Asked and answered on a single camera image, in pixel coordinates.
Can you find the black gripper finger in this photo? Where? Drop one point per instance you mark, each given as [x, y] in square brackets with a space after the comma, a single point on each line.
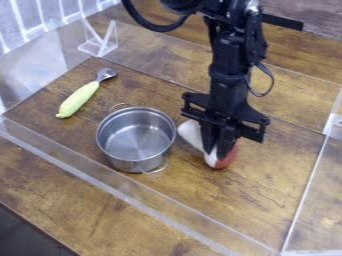
[228, 135]
[208, 134]

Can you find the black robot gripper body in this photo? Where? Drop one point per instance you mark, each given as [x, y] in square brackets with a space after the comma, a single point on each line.
[224, 106]

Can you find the white red plush mushroom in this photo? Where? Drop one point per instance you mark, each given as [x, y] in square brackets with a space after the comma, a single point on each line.
[188, 130]

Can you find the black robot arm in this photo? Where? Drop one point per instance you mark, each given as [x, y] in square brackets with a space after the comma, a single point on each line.
[238, 47]

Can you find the silver metal pot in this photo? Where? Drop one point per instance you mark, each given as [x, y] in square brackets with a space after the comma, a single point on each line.
[135, 136]

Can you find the black strip on wall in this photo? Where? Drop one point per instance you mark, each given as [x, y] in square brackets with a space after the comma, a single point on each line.
[282, 21]

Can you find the yellow handled metal utensil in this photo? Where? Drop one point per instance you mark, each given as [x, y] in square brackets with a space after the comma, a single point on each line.
[81, 95]

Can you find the clear acrylic triangle bracket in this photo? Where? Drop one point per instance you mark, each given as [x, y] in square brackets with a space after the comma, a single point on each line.
[99, 46]

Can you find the clear acrylic enclosure wall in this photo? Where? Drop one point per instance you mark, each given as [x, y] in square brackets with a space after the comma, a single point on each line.
[274, 204]

